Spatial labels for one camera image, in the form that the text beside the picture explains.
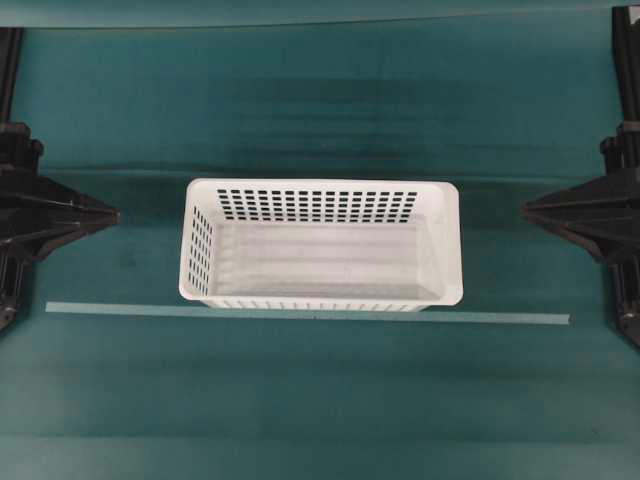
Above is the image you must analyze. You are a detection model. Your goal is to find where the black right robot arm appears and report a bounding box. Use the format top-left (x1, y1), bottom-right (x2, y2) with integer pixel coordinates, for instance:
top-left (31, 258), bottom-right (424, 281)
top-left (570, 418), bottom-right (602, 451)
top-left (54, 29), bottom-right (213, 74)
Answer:
top-left (521, 5), bottom-right (639, 347)

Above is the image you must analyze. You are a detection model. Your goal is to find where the white perforated plastic basket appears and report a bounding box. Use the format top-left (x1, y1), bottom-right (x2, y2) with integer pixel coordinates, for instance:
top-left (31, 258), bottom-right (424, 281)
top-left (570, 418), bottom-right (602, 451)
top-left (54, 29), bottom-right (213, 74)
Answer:
top-left (179, 178), bottom-right (464, 312)

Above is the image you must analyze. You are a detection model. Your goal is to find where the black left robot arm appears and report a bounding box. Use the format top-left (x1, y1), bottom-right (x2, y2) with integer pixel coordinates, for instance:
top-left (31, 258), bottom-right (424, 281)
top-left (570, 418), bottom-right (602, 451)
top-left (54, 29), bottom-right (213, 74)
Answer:
top-left (1, 27), bottom-right (120, 330)

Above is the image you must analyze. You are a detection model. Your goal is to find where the light green tape strip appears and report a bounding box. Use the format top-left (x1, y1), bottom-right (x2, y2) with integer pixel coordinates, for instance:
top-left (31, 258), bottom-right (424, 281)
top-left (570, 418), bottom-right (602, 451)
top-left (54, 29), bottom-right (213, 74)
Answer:
top-left (45, 301), bottom-right (571, 326)

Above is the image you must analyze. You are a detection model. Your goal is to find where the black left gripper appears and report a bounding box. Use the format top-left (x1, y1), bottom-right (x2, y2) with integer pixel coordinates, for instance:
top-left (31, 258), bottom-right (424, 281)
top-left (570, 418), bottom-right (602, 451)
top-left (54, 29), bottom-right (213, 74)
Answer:
top-left (1, 174), bottom-right (120, 335)

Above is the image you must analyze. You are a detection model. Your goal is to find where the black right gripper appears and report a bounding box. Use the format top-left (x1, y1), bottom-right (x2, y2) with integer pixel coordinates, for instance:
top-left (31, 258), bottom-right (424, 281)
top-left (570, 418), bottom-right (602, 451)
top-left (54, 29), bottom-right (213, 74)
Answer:
top-left (521, 174), bottom-right (639, 350)

